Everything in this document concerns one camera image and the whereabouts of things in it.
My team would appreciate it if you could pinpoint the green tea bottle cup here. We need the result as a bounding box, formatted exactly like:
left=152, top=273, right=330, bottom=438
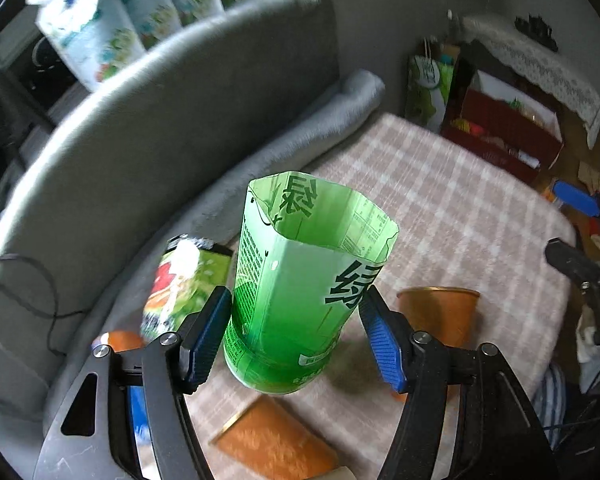
left=224, top=171, right=399, bottom=394

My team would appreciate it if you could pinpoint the plain orange paper cup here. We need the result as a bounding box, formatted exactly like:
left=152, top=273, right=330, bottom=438
left=396, top=286, right=480, bottom=349

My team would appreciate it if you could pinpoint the orange patterned paper cup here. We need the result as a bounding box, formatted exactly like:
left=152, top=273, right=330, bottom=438
left=211, top=394, right=340, bottom=479

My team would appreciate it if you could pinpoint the blue orange plastic bottle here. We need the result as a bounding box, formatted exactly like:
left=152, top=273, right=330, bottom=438
left=91, top=330, right=145, bottom=353

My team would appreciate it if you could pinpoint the blue striped cloth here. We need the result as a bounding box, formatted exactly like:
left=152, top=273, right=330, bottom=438
left=532, top=363, right=567, bottom=448

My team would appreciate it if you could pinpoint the pink plaid blanket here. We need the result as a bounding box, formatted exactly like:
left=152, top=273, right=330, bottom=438
left=187, top=114, right=576, bottom=479

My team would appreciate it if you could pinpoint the grey rolled blanket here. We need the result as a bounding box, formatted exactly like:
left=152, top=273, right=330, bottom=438
left=42, top=70, right=385, bottom=432

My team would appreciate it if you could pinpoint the white lace cloth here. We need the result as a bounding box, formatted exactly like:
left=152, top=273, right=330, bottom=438
left=460, top=13, right=600, bottom=150

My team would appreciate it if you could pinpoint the red gift box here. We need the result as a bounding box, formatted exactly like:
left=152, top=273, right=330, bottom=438
left=440, top=67, right=564, bottom=185

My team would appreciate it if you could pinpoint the green paper shopping bag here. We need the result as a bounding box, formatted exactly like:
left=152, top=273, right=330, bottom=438
left=405, top=38, right=454, bottom=132

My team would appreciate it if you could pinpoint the grey sofa backrest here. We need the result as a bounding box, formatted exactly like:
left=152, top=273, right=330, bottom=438
left=0, top=0, right=339, bottom=422

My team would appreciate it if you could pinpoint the black cable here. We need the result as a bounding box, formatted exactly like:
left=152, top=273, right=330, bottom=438
left=0, top=252, right=89, bottom=356

